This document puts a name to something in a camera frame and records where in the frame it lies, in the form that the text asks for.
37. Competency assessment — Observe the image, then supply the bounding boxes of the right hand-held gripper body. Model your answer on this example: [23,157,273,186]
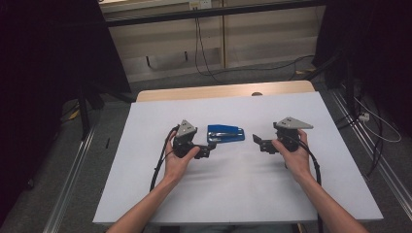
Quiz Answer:
[272,116,315,153]

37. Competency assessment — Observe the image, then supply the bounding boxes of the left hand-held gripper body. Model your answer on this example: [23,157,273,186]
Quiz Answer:
[172,118,201,159]

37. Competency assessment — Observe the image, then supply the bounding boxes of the blue stapler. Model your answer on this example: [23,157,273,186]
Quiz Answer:
[206,123,247,145]

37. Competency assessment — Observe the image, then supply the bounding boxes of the person's right hand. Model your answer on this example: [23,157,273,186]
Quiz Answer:
[270,128,314,184]

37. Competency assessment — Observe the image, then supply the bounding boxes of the person's left hand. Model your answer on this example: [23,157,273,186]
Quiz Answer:
[163,130,202,184]

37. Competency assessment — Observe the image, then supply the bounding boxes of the wooden table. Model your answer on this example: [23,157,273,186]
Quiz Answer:
[135,80,316,104]

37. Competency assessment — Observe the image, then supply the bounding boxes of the black metal stand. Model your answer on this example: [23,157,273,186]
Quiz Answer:
[76,82,134,142]
[303,50,359,116]

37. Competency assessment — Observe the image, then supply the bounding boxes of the beige cabinet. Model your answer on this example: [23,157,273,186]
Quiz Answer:
[98,0,326,83]

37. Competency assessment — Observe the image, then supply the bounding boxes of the black curtain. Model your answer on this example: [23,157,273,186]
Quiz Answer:
[311,0,412,139]
[0,0,132,226]

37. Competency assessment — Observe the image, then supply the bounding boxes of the black horizontal bar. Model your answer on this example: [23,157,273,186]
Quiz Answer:
[104,0,327,28]

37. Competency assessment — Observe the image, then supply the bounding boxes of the left hand-held gripper cable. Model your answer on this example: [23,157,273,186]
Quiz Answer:
[149,124,181,192]

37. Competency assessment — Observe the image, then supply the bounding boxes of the hand-held gripper cable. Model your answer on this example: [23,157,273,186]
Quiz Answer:
[284,133,325,233]
[149,124,181,192]

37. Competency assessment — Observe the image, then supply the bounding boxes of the right hand-held gripper cable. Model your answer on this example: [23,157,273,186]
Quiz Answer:
[284,133,325,233]

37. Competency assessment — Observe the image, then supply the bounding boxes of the black floor cable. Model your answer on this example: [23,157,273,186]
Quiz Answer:
[210,53,316,78]

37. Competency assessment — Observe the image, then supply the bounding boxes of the aluminium floor rail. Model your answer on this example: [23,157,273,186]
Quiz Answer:
[42,125,97,233]
[329,87,412,213]

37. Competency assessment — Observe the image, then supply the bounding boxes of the black cable bundle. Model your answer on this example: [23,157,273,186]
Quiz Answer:
[333,105,387,179]

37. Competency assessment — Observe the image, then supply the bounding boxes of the white cable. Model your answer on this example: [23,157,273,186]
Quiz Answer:
[353,96,403,144]

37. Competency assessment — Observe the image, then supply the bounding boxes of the black wall cable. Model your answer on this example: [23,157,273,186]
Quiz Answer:
[193,16,227,85]

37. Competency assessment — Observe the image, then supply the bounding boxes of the white wall socket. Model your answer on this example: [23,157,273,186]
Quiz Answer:
[189,0,213,11]

